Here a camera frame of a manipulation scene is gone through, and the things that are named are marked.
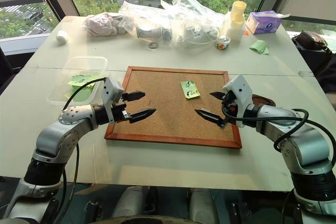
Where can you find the clear bag with grey item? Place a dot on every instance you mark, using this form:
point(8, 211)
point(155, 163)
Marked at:
point(147, 18)

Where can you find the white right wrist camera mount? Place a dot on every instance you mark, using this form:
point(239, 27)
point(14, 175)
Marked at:
point(240, 89)

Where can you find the clear plastic cup with food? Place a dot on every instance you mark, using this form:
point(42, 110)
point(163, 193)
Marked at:
point(223, 43)

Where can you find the white plastic bottle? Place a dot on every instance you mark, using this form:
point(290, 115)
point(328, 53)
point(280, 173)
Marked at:
point(235, 31)

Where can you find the stacked pale yellow cups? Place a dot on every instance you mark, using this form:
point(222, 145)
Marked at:
point(238, 11)

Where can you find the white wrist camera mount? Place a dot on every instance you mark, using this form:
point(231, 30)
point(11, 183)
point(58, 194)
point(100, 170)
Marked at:
point(240, 89)
point(111, 87)

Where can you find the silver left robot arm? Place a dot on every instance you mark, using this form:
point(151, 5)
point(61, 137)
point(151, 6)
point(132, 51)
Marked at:
point(56, 134)

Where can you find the green folded paper notes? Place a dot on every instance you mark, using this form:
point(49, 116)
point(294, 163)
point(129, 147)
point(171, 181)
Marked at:
point(259, 47)

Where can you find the brown shallow dish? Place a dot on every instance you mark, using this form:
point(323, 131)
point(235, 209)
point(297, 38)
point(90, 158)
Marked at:
point(265, 101)

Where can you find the small white roll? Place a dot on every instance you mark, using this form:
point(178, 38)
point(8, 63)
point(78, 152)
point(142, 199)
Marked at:
point(62, 36)

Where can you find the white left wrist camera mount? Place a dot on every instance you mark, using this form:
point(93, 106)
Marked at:
point(111, 87)

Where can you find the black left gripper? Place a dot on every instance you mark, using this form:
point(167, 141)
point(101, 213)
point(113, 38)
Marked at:
point(120, 113)

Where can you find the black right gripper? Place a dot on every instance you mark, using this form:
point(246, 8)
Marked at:
point(231, 107)

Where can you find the purple tissue box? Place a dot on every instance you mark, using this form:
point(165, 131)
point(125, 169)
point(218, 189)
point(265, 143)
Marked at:
point(263, 23)

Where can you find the clear bag with white plugs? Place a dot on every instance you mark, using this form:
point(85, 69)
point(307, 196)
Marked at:
point(194, 16)

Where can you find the green paper packet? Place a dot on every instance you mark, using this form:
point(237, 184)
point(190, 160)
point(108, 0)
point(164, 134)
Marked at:
point(78, 80)

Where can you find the black bag with brown top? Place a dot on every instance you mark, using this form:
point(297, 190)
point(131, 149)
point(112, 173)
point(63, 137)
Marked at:
point(312, 48)

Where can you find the plain green paper sheet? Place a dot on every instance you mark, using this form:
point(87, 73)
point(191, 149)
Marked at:
point(82, 95)

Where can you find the green sticky note with writing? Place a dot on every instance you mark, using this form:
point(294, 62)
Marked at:
point(193, 95)

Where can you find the dark rounded robot base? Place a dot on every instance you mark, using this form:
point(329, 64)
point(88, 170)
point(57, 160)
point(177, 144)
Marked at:
point(141, 220)

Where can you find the wood-framed cork board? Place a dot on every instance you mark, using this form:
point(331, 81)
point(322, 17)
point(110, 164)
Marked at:
point(168, 119)

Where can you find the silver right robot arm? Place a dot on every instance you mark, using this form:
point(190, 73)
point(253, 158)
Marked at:
point(302, 140)

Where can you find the silver robot leg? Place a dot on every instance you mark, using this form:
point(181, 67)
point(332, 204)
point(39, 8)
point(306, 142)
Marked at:
point(130, 201)
point(203, 205)

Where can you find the pink cloth in plastic bag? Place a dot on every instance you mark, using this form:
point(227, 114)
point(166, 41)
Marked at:
point(101, 24)

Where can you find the clear plastic container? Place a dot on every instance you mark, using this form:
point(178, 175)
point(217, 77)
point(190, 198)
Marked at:
point(78, 64)

